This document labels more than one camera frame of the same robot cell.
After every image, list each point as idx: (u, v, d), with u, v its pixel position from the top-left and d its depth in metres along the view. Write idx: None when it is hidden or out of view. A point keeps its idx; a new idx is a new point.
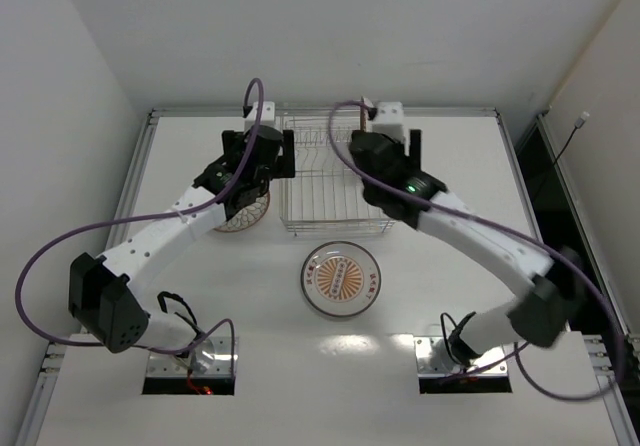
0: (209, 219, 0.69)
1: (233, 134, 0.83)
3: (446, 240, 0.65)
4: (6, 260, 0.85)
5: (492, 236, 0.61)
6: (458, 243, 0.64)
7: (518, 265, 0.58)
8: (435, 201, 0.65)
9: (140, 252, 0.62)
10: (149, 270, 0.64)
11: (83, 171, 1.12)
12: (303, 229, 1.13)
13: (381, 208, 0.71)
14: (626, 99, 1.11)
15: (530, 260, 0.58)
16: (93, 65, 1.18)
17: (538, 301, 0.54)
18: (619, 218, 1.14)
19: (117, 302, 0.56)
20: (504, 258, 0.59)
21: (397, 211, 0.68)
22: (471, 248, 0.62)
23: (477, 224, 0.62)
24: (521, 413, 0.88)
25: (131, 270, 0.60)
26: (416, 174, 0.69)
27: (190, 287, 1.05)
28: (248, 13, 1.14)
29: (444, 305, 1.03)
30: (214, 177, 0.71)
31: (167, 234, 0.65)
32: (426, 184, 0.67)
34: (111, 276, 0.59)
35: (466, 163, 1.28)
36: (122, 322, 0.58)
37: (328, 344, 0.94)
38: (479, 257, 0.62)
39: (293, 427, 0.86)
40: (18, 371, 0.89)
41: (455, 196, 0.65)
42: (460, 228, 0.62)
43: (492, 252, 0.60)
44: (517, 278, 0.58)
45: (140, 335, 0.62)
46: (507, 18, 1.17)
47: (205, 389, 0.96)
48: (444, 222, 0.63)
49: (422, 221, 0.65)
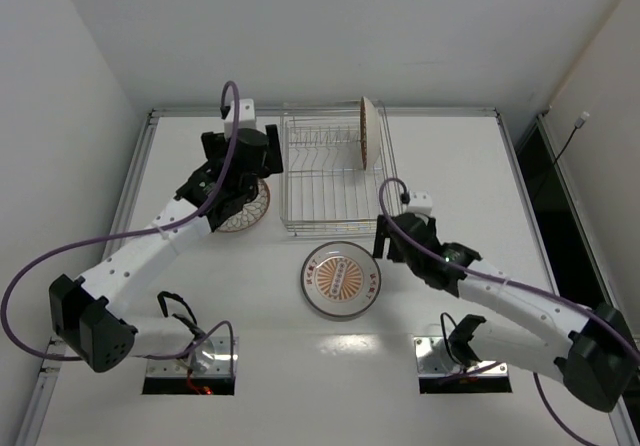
0: (190, 232, 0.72)
1: (213, 135, 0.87)
3: (485, 305, 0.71)
4: (6, 259, 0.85)
5: (526, 297, 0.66)
6: (498, 308, 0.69)
7: (555, 325, 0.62)
8: (472, 268, 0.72)
9: (120, 273, 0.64)
10: (131, 289, 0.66)
11: (83, 171, 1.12)
12: (303, 229, 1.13)
13: (425, 278, 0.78)
14: (627, 99, 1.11)
15: (568, 320, 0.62)
16: (93, 65, 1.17)
17: (582, 361, 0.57)
18: (620, 218, 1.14)
19: (96, 327, 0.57)
20: (542, 319, 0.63)
21: (438, 281, 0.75)
22: (510, 311, 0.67)
23: (513, 287, 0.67)
24: (521, 413, 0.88)
25: (110, 293, 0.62)
26: (451, 245, 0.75)
27: (191, 287, 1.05)
28: (248, 12, 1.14)
29: (444, 305, 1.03)
30: (198, 187, 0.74)
31: (148, 251, 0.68)
32: (461, 254, 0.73)
34: (90, 300, 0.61)
35: (467, 163, 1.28)
36: (105, 344, 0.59)
37: (328, 344, 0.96)
38: (520, 320, 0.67)
39: (293, 427, 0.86)
40: (18, 372, 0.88)
41: (489, 263, 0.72)
42: (496, 292, 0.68)
43: (530, 313, 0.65)
44: (557, 337, 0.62)
45: (127, 351, 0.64)
46: (508, 18, 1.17)
47: (205, 389, 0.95)
48: (482, 287, 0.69)
49: (461, 288, 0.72)
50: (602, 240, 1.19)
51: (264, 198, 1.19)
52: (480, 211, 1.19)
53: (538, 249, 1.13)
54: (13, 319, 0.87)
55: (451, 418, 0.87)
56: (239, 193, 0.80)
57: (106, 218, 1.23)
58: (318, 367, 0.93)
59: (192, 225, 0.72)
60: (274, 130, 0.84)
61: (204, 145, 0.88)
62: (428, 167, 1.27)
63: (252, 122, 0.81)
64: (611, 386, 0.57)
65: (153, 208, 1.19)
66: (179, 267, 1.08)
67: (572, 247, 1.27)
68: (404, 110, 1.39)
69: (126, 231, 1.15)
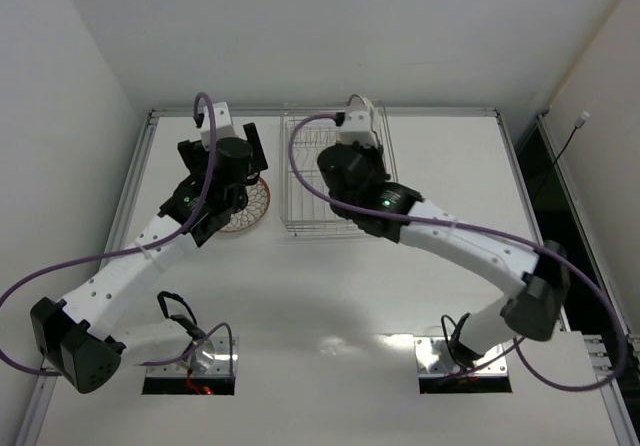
0: (175, 249, 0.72)
1: (190, 144, 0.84)
3: (425, 248, 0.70)
4: (6, 259, 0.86)
5: (474, 239, 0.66)
6: (443, 252, 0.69)
7: (507, 266, 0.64)
8: (411, 213, 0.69)
9: (101, 296, 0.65)
10: (114, 310, 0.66)
11: (83, 170, 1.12)
12: (303, 229, 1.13)
13: (358, 225, 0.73)
14: (627, 99, 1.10)
15: (517, 260, 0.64)
16: (92, 65, 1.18)
17: (535, 301, 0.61)
18: (622, 219, 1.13)
19: (76, 351, 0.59)
20: (493, 262, 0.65)
21: (376, 227, 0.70)
22: (457, 253, 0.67)
23: (461, 230, 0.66)
24: (522, 413, 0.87)
25: (91, 316, 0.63)
26: (388, 187, 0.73)
27: (191, 287, 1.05)
28: (248, 13, 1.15)
29: (445, 306, 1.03)
30: (181, 202, 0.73)
31: (130, 271, 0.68)
32: (401, 196, 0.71)
34: (73, 323, 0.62)
35: (466, 162, 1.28)
36: (88, 366, 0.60)
37: (329, 343, 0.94)
38: (468, 264, 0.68)
39: (290, 427, 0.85)
40: (19, 371, 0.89)
41: (432, 205, 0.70)
42: (444, 237, 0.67)
43: (482, 257, 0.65)
44: (509, 278, 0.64)
45: (114, 370, 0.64)
46: (508, 17, 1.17)
47: (205, 389, 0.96)
48: (428, 233, 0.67)
49: (403, 234, 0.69)
50: (602, 241, 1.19)
51: (264, 198, 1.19)
52: (478, 210, 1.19)
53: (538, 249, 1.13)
54: (14, 319, 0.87)
55: (451, 418, 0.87)
56: (227, 204, 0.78)
57: (106, 218, 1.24)
58: (318, 367, 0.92)
59: (176, 242, 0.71)
60: (252, 128, 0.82)
61: (182, 154, 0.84)
62: (428, 167, 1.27)
63: (230, 126, 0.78)
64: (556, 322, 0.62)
65: (153, 208, 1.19)
66: (180, 267, 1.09)
67: (573, 247, 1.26)
68: (404, 111, 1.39)
69: (126, 232, 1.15)
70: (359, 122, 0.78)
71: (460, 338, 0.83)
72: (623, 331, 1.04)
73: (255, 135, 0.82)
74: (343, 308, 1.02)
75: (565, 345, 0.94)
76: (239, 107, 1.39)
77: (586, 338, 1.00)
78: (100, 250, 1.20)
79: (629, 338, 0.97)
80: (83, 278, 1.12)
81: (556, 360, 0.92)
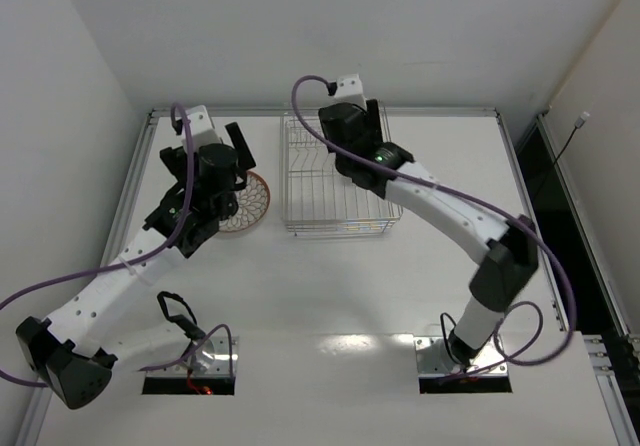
0: (161, 264, 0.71)
1: (171, 152, 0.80)
3: (410, 206, 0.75)
4: (5, 259, 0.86)
5: (450, 202, 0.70)
6: (422, 209, 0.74)
7: (476, 231, 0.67)
8: (401, 171, 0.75)
9: (86, 314, 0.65)
10: (102, 325, 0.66)
11: (83, 170, 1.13)
12: (303, 229, 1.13)
13: (350, 177, 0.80)
14: (627, 98, 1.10)
15: (487, 227, 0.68)
16: (93, 65, 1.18)
17: (495, 265, 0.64)
18: (621, 218, 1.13)
19: (61, 371, 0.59)
20: (464, 225, 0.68)
21: (366, 180, 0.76)
22: (434, 213, 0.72)
23: (441, 193, 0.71)
24: (521, 412, 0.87)
25: (76, 336, 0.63)
26: (384, 146, 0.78)
27: (192, 288, 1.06)
28: (248, 13, 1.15)
29: (444, 305, 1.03)
30: (167, 214, 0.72)
31: (115, 288, 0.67)
32: (394, 155, 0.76)
34: (58, 343, 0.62)
35: (466, 161, 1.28)
36: (76, 383, 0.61)
37: (328, 343, 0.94)
38: (441, 223, 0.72)
39: (289, 426, 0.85)
40: (18, 370, 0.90)
41: (421, 168, 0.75)
42: (424, 197, 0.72)
43: (453, 218, 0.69)
44: (475, 241, 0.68)
45: (105, 383, 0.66)
46: (508, 17, 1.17)
47: (205, 389, 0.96)
48: (411, 191, 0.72)
49: (389, 189, 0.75)
50: (602, 240, 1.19)
51: (264, 198, 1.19)
52: None
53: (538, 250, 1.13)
54: (13, 319, 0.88)
55: (451, 417, 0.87)
56: (215, 214, 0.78)
57: (107, 218, 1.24)
58: (317, 367, 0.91)
59: (162, 256, 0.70)
60: (236, 128, 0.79)
61: (165, 162, 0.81)
62: (428, 166, 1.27)
63: (211, 132, 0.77)
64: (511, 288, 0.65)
65: (152, 209, 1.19)
66: (180, 267, 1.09)
67: (573, 246, 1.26)
68: (404, 111, 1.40)
69: (126, 232, 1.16)
70: (351, 87, 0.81)
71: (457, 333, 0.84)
72: (623, 331, 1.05)
73: (238, 134, 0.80)
74: (342, 309, 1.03)
75: (566, 345, 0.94)
76: (239, 108, 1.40)
77: (587, 339, 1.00)
78: (100, 251, 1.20)
79: (629, 338, 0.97)
80: (85, 278, 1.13)
81: (556, 360, 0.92)
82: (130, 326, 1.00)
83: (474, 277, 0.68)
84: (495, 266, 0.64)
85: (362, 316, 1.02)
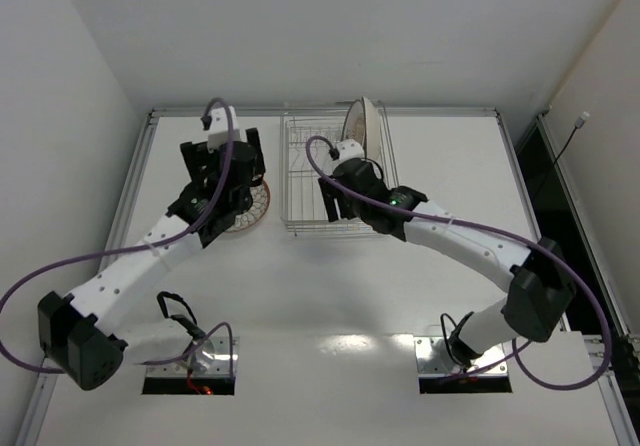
0: (181, 249, 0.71)
1: (193, 147, 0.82)
3: (430, 246, 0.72)
4: (5, 259, 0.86)
5: (468, 234, 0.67)
6: (443, 248, 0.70)
7: (499, 260, 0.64)
8: (417, 210, 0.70)
9: (109, 290, 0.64)
10: (122, 304, 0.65)
11: (83, 170, 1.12)
12: (303, 229, 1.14)
13: (371, 224, 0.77)
14: (626, 98, 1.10)
15: (509, 254, 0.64)
16: (92, 65, 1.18)
17: (524, 292, 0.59)
18: (620, 218, 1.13)
19: (83, 344, 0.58)
20: (485, 255, 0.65)
21: (384, 225, 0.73)
22: (455, 250, 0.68)
23: (457, 226, 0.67)
24: (522, 413, 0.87)
25: (99, 310, 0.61)
26: (398, 188, 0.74)
27: (192, 288, 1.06)
28: (248, 13, 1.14)
29: (444, 305, 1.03)
30: (189, 203, 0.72)
31: (137, 268, 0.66)
32: (408, 198, 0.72)
34: (80, 316, 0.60)
35: (466, 161, 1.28)
36: (93, 362, 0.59)
37: (328, 343, 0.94)
38: (464, 259, 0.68)
39: (289, 427, 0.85)
40: (17, 370, 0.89)
41: (434, 203, 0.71)
42: (441, 233, 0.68)
43: (474, 252, 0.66)
44: (499, 271, 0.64)
45: (117, 369, 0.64)
46: (508, 16, 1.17)
47: (205, 389, 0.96)
48: (428, 228, 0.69)
49: (406, 230, 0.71)
50: (602, 240, 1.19)
51: (264, 198, 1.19)
52: (479, 209, 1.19)
53: None
54: (13, 319, 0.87)
55: (452, 417, 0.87)
56: (232, 207, 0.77)
57: (106, 218, 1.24)
58: (317, 368, 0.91)
59: (183, 242, 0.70)
60: (255, 134, 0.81)
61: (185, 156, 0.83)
62: (428, 166, 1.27)
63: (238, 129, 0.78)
64: (547, 315, 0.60)
65: (152, 209, 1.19)
66: (180, 267, 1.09)
67: (573, 246, 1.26)
68: (404, 111, 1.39)
69: (126, 232, 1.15)
70: (352, 150, 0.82)
71: (460, 335, 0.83)
72: (623, 331, 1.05)
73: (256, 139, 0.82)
74: (342, 308, 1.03)
75: (566, 345, 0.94)
76: (239, 107, 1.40)
77: (586, 338, 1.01)
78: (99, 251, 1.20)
79: (628, 337, 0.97)
80: (84, 278, 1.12)
81: (556, 360, 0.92)
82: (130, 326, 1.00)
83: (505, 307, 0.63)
84: (525, 294, 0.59)
85: (363, 316, 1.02)
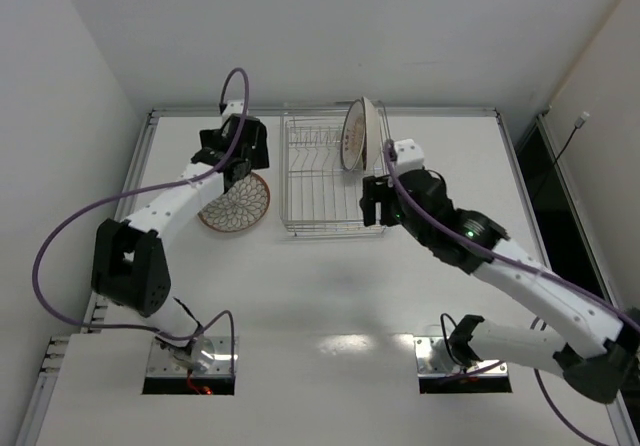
0: (212, 186, 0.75)
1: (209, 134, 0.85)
3: (500, 288, 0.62)
4: (5, 259, 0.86)
5: (557, 292, 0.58)
6: (518, 295, 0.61)
7: (590, 329, 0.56)
8: (496, 248, 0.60)
9: (161, 213, 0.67)
10: (172, 227, 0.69)
11: (83, 170, 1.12)
12: (303, 229, 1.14)
13: (432, 251, 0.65)
14: (626, 99, 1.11)
15: (604, 323, 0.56)
16: (93, 65, 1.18)
17: (612, 370, 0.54)
18: (620, 218, 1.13)
19: (153, 254, 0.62)
20: (575, 320, 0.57)
21: (453, 255, 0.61)
22: (536, 303, 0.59)
23: (546, 280, 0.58)
24: (522, 412, 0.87)
25: (158, 225, 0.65)
26: (470, 214, 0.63)
27: (192, 288, 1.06)
28: (248, 14, 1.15)
29: (444, 305, 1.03)
30: (208, 155, 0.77)
31: (181, 198, 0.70)
32: (484, 228, 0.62)
34: (140, 232, 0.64)
35: (466, 161, 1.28)
36: (155, 277, 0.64)
37: (328, 344, 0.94)
38: (542, 313, 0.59)
39: (289, 427, 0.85)
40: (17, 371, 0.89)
41: (515, 244, 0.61)
42: (526, 283, 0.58)
43: (562, 312, 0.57)
44: (587, 340, 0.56)
45: (165, 297, 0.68)
46: (508, 16, 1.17)
47: (205, 389, 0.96)
48: (510, 275, 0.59)
49: (479, 270, 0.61)
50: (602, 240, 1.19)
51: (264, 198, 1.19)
52: (479, 209, 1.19)
53: (538, 250, 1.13)
54: (13, 319, 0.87)
55: (453, 417, 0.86)
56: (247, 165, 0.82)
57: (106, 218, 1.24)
58: (317, 368, 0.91)
59: (213, 179, 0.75)
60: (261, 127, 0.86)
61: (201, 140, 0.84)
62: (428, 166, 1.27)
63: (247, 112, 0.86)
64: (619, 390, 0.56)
65: None
66: (180, 267, 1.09)
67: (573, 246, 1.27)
68: (404, 111, 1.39)
69: None
70: (413, 152, 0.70)
71: (466, 339, 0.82)
72: None
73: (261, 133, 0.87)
74: (342, 308, 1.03)
75: None
76: None
77: None
78: None
79: None
80: (84, 278, 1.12)
81: None
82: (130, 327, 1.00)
83: (574, 371, 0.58)
84: (611, 372, 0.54)
85: (362, 316, 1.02)
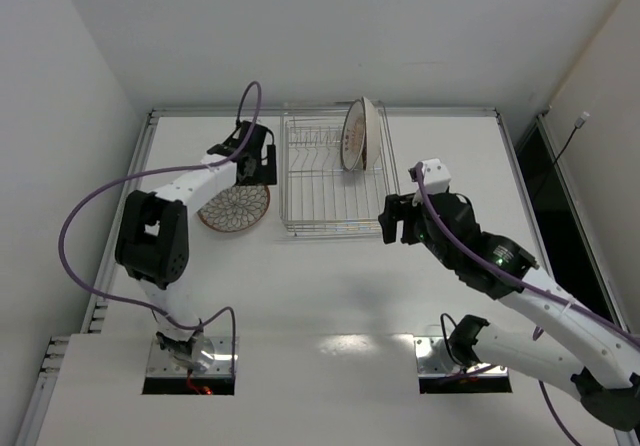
0: (227, 174, 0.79)
1: None
3: (525, 315, 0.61)
4: (5, 259, 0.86)
5: (588, 325, 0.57)
6: (544, 325, 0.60)
7: (617, 362, 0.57)
8: (526, 278, 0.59)
9: (185, 189, 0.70)
10: (193, 204, 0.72)
11: (83, 170, 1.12)
12: (303, 229, 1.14)
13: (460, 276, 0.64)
14: (627, 99, 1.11)
15: (628, 357, 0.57)
16: (93, 65, 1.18)
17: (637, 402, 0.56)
18: (621, 218, 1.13)
19: (178, 222, 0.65)
20: (603, 354, 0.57)
21: (481, 281, 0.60)
22: (564, 334, 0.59)
23: (576, 313, 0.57)
24: (522, 412, 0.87)
25: (183, 198, 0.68)
26: (498, 238, 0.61)
27: (192, 288, 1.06)
28: (248, 14, 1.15)
29: (444, 305, 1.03)
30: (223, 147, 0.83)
31: (202, 179, 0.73)
32: (513, 254, 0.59)
34: (167, 202, 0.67)
35: (466, 161, 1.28)
36: (179, 245, 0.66)
37: (328, 344, 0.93)
38: (569, 343, 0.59)
39: (289, 427, 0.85)
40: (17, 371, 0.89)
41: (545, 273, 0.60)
42: (555, 315, 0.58)
43: (591, 346, 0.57)
44: (613, 372, 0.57)
45: (183, 270, 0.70)
46: (508, 17, 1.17)
47: (204, 389, 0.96)
48: (540, 307, 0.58)
49: (507, 297, 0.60)
50: (602, 241, 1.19)
51: (264, 198, 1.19)
52: (479, 209, 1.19)
53: (538, 250, 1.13)
54: (13, 320, 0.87)
55: (453, 417, 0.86)
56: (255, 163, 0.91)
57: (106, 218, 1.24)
58: (317, 367, 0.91)
59: (228, 168, 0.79)
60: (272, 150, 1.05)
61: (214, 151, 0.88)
62: None
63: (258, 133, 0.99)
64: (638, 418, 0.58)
65: None
66: None
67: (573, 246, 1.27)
68: (404, 111, 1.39)
69: None
70: (440, 173, 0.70)
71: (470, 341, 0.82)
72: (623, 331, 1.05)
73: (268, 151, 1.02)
74: (342, 308, 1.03)
75: None
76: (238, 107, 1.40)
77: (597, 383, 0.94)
78: (99, 251, 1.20)
79: None
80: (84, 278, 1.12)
81: None
82: (130, 327, 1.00)
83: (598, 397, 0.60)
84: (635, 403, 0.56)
85: (362, 316, 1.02)
